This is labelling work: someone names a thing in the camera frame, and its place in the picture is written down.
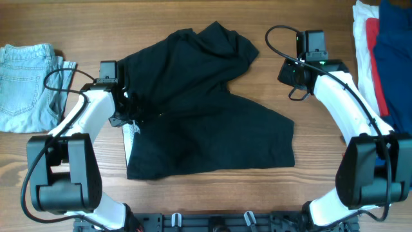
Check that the red garment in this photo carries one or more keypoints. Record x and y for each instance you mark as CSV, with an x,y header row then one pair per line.
x,y
372,31

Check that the black shorts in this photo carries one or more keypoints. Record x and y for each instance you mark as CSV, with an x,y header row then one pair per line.
x,y
188,121

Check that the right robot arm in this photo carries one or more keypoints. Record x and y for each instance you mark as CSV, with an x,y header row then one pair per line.
x,y
375,171

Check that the white garment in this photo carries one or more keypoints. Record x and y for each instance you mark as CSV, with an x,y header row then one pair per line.
x,y
362,12

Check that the navy blue garment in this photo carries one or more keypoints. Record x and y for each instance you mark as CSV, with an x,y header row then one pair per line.
x,y
393,57

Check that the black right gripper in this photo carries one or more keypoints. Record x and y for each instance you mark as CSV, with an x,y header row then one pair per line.
x,y
288,73

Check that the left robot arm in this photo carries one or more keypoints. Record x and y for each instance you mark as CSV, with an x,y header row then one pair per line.
x,y
63,181

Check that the folded light blue jeans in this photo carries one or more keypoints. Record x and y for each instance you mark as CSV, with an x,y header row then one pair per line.
x,y
26,105

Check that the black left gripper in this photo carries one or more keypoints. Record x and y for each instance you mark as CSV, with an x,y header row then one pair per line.
x,y
119,113

